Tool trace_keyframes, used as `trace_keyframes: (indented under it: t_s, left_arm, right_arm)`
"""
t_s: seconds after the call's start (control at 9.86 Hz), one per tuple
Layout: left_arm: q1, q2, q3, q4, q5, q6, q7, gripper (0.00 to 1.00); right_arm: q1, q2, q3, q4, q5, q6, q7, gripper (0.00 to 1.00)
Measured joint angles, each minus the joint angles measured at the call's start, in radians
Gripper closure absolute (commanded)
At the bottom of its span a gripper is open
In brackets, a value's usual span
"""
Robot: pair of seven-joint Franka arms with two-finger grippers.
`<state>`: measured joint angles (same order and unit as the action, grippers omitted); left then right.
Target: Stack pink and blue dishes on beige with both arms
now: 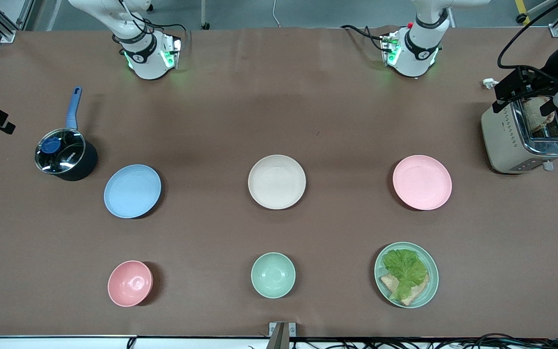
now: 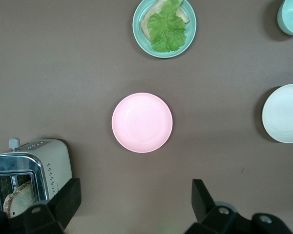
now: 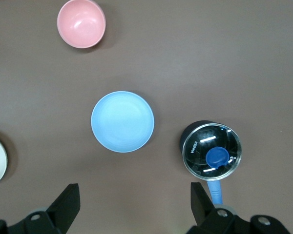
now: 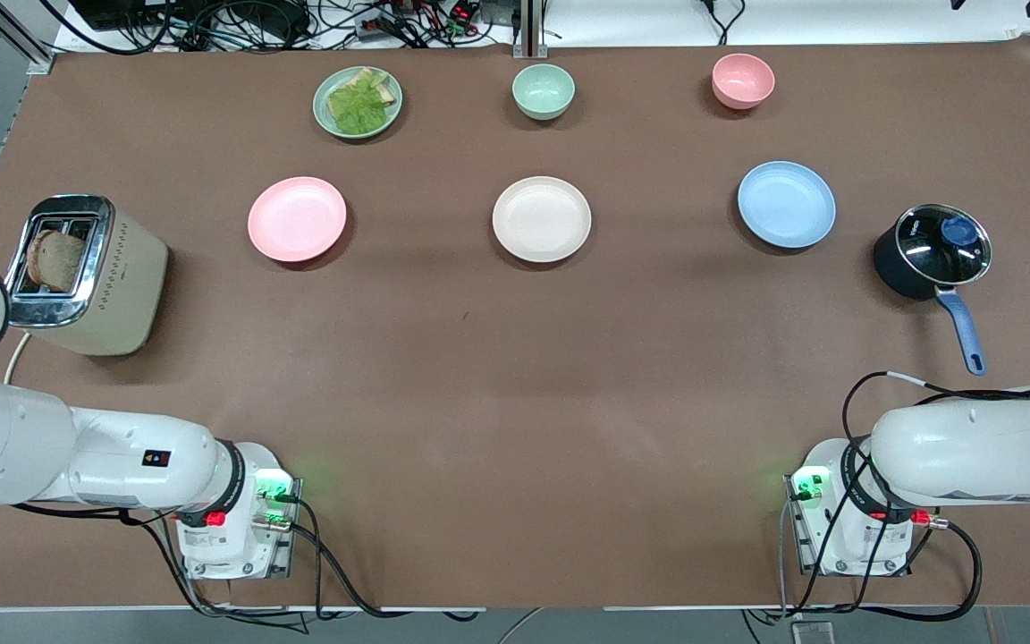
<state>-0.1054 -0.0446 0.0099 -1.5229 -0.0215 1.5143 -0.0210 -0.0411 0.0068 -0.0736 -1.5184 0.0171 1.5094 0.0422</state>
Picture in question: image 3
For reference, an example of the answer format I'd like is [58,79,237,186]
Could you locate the light blue shallow bowl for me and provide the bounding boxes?
[90,91,155,154]

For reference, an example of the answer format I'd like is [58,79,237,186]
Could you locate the small deep pink bowl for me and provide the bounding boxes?
[57,0,106,49]

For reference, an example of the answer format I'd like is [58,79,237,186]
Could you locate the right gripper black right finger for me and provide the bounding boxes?
[188,182,252,234]

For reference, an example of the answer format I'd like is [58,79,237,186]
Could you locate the glass lid with blue knob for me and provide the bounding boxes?
[182,123,242,181]

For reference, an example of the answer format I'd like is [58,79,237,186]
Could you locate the dark saucepan with blue handle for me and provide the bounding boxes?
[180,120,242,205]

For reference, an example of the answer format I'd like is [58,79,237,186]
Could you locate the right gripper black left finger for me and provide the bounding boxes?
[7,184,81,234]

